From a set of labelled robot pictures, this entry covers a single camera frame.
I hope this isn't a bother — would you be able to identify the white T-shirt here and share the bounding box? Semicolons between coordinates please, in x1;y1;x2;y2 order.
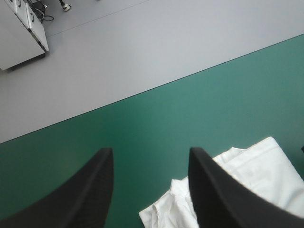
139;136;304;228

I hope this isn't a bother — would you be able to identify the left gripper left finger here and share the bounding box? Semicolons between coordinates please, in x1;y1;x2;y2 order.
0;147;114;228

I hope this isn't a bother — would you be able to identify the white cabinet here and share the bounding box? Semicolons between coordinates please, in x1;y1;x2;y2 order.
0;0;50;72

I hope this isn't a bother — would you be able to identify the chair caster wheel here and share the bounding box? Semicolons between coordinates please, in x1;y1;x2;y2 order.
59;0;72;12

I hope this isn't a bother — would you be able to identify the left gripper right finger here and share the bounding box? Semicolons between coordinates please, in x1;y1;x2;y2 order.
189;147;304;228

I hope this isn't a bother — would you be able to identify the black cable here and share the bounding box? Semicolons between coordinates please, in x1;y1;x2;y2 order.
26;0;54;24

